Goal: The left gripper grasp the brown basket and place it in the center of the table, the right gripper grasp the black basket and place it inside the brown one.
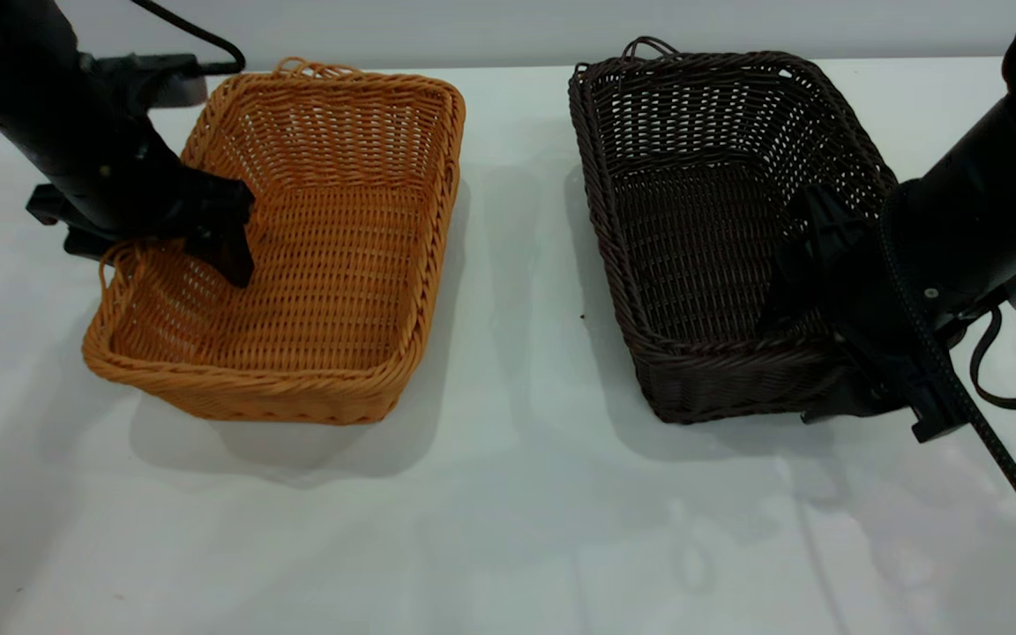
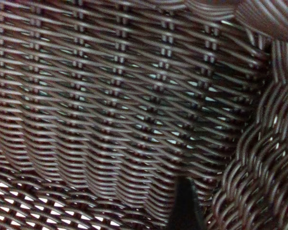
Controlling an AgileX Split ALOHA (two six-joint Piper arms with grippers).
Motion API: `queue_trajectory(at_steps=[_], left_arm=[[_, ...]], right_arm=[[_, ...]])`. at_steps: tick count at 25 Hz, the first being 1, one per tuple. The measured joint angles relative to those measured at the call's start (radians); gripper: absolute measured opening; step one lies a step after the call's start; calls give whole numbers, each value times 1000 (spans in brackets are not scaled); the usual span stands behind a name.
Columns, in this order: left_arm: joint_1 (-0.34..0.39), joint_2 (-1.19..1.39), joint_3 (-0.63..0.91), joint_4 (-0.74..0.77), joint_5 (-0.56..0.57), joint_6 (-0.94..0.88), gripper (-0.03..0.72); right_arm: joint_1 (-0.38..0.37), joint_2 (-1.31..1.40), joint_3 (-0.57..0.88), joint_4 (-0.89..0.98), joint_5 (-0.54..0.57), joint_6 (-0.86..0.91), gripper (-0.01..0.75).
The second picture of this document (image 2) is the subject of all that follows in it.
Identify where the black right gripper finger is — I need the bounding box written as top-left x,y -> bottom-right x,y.
167,176 -> 208,230

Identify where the dark brown woven basket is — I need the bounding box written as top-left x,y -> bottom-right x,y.
0,0 -> 288,230

